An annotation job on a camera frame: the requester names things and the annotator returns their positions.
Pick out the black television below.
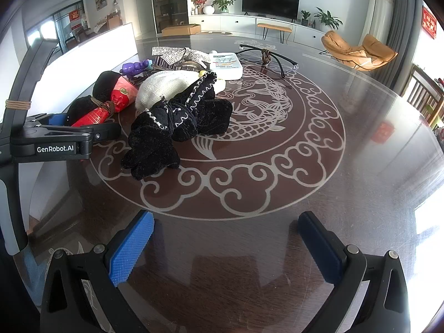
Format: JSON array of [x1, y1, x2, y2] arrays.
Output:
[[242, 0, 301, 19]]

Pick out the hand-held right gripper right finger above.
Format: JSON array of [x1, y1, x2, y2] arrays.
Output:
[[298, 211, 412, 333]]

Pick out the grey curtain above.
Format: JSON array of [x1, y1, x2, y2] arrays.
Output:
[[385, 0, 424, 94]]

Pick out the black eyeglasses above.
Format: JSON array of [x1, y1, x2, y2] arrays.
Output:
[[239, 43, 299, 79]]

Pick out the rhinestone bow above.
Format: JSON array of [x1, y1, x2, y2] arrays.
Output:
[[152, 46, 212, 68]]

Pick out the wooden dining table set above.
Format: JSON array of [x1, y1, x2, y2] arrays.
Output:
[[64, 10, 123, 49]]

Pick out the black velvet cloth white stitching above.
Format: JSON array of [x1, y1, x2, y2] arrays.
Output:
[[121, 73, 234, 181]]

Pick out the orange lounge chair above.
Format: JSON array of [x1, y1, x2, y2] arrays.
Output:
[[321, 30, 398, 72]]

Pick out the white knitted cloth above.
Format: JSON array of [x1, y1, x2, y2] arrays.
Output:
[[135, 70, 226, 115]]

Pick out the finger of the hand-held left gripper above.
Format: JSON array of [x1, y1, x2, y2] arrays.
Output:
[[24, 122, 122, 144], [26, 113, 70, 126]]

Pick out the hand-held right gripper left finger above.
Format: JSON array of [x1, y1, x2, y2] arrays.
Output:
[[40, 211, 155, 333]]

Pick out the leafy potted plant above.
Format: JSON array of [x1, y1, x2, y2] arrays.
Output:
[[211, 0, 236, 14]]

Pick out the brown elastic band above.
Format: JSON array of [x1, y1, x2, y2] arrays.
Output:
[[5, 99, 32, 110]]

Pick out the dark wooden chair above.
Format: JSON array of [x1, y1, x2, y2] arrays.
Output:
[[406, 63, 444, 125]]

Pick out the white television cabinet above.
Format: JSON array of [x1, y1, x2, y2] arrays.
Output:
[[189, 13, 327, 46]]

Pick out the white standing air conditioner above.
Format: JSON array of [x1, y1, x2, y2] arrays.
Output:
[[361, 0, 396, 47]]

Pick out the large white storage box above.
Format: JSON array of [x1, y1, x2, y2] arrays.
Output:
[[42, 22, 137, 112]]

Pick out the large potted plant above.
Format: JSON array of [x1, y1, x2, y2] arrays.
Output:
[[314, 7, 343, 32]]

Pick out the dark patterned glass desktop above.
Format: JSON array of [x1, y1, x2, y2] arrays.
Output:
[[28, 31, 444, 333]]

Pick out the purple toy with teal tip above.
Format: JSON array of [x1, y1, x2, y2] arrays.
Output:
[[119, 60, 153, 79]]

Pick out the wooden bench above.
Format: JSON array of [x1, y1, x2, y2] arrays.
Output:
[[257, 23, 294, 44]]

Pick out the red wall hanging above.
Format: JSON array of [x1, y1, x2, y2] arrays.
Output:
[[421, 5, 438, 39]]

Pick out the dark glass display cabinet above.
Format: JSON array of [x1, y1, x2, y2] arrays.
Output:
[[150, 0, 188, 35]]

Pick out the cardboard box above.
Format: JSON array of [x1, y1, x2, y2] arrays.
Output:
[[161, 24, 202, 37]]

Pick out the white bottle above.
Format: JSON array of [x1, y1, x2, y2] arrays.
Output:
[[207, 51, 243, 80]]

